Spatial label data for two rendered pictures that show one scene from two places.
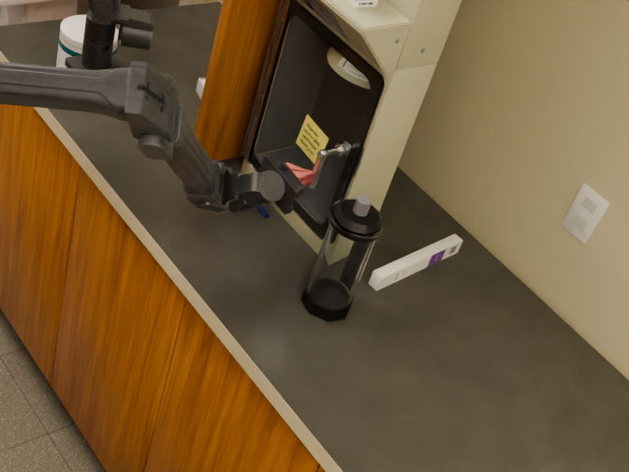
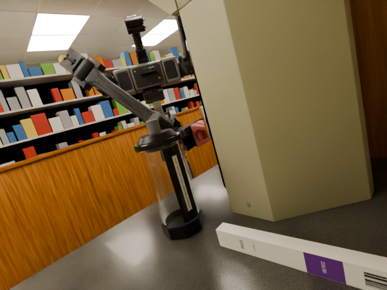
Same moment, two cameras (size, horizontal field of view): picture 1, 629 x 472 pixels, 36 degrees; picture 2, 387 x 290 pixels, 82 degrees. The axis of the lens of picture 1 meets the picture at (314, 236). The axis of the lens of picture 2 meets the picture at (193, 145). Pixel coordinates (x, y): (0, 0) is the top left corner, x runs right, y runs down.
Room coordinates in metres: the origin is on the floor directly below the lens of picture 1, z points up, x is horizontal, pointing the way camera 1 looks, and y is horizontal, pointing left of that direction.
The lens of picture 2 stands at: (1.61, -0.55, 1.22)
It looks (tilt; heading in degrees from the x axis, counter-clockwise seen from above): 11 degrees down; 99
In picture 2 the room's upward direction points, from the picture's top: 16 degrees counter-clockwise
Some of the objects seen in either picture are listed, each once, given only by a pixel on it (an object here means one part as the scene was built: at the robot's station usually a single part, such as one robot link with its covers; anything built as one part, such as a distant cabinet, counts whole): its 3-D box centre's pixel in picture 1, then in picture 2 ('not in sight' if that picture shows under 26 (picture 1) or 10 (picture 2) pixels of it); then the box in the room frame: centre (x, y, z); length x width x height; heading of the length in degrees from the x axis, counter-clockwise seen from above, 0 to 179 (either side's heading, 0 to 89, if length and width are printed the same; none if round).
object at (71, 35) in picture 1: (86, 57); not in sight; (1.90, 0.63, 1.02); 0.13 x 0.13 x 0.15
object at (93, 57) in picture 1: (96, 54); not in sight; (1.62, 0.51, 1.21); 0.10 x 0.07 x 0.07; 140
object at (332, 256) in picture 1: (342, 259); (170, 182); (1.45, -0.06, 1.06); 0.11 x 0.11 x 0.21
